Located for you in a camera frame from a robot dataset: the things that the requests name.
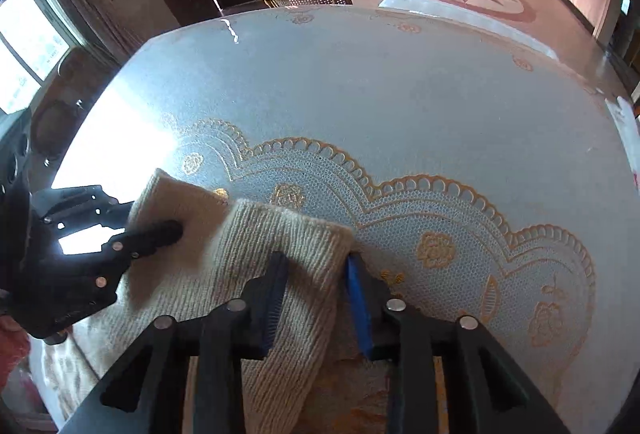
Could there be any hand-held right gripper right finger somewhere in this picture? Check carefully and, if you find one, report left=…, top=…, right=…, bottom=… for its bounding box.
left=345, top=253, right=571, bottom=434

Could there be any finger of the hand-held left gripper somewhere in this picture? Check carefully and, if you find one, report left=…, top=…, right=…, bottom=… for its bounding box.
left=94, top=220, right=184, bottom=289
left=31, top=185, right=135, bottom=231

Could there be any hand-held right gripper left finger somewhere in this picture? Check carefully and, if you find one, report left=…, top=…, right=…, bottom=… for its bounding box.
left=57, top=251, right=290, bottom=434

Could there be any cream knit sweater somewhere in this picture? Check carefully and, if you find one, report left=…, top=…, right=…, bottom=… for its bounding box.
left=120, top=168, right=356, bottom=434

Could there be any dark rattan armchair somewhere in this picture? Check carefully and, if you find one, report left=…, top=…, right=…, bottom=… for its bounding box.
left=30, top=46, right=118, bottom=165

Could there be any large multi-pane window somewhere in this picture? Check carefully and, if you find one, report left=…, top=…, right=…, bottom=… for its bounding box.
left=0, top=0, right=71, bottom=115

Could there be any white paper slip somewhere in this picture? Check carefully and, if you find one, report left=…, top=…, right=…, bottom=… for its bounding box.
left=605, top=96, right=640, bottom=150

